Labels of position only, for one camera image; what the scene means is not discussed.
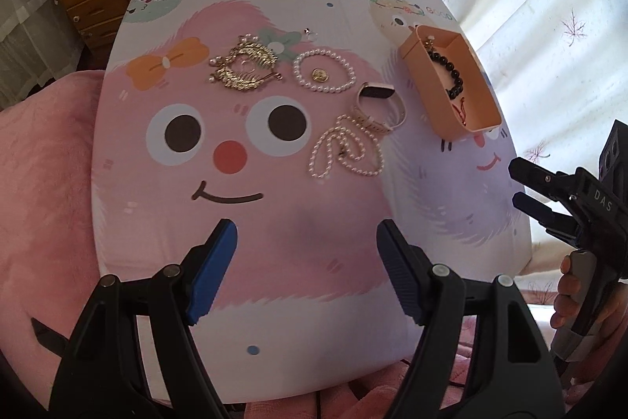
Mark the black bead bracelet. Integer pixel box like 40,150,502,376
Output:
425,49,466,101

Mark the small silver flower charm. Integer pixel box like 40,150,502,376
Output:
424,35,435,49

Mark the long pearl necklace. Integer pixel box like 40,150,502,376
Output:
307,113,387,181

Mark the gold coin pendant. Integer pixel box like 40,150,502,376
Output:
311,68,329,83

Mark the round pearl bracelet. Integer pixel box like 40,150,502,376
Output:
292,48,358,95

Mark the right hand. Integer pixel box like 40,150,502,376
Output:
549,254,628,405

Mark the pink fluffy blanket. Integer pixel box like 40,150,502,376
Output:
1,71,104,406

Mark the pink plastic tray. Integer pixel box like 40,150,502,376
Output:
399,24,502,141

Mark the white floral curtain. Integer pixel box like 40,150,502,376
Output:
333,0,628,184

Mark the cartoon monster table mat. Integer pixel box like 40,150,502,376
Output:
91,0,531,403

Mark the white lace covered furniture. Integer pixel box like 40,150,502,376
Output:
0,0,84,108

